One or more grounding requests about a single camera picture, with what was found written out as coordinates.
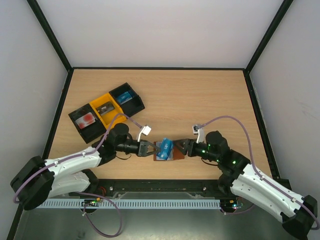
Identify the black bin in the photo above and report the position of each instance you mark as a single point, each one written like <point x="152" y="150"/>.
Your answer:
<point x="91" y="132"/>
<point x="132" y="107"/>

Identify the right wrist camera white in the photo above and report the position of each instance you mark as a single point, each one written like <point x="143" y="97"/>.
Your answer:
<point x="198" y="130"/>

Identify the red white card in bin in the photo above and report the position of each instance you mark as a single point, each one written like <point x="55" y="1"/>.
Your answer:
<point x="85" y="120"/>

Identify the black bin left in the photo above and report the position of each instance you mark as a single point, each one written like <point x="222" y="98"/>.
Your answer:
<point x="91" y="132"/>

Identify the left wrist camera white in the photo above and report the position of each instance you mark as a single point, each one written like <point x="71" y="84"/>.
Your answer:
<point x="144" y="131"/>

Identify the blue VIP card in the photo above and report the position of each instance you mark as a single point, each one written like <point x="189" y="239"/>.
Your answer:
<point x="166" y="153"/>

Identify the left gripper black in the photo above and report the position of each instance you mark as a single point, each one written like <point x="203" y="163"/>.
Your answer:
<point x="143" y="149"/>

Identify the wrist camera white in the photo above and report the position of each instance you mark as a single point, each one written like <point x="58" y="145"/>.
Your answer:
<point x="144" y="131"/>
<point x="198" y="130"/>

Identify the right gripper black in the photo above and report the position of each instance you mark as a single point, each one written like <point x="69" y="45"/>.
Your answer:
<point x="190" y="147"/>

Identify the dark card in bin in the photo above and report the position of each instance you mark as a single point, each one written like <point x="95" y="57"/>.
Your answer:
<point x="105" y="108"/>

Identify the blue card in bin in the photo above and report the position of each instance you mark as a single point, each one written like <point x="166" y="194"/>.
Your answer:
<point x="124" y="97"/>

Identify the black frame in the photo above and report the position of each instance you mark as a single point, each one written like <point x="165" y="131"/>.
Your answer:
<point x="284" y="7"/>

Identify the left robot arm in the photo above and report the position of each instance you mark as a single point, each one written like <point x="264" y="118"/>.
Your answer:
<point x="41" y="179"/>

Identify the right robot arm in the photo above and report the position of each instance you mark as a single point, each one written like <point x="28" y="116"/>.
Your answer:
<point x="240" y="177"/>

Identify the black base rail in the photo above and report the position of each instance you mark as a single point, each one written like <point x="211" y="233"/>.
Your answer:
<point x="203" y="187"/>

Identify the black bin right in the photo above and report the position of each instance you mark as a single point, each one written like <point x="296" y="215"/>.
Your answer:
<point x="132" y="107"/>

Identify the yellow bin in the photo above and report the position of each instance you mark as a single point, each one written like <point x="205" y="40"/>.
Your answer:
<point x="111" y="118"/>

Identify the slotted cable duct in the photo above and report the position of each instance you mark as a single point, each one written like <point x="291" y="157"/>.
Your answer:
<point x="176" y="204"/>

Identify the brown leather card holder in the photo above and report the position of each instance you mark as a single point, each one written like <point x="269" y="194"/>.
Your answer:
<point x="177" y="155"/>

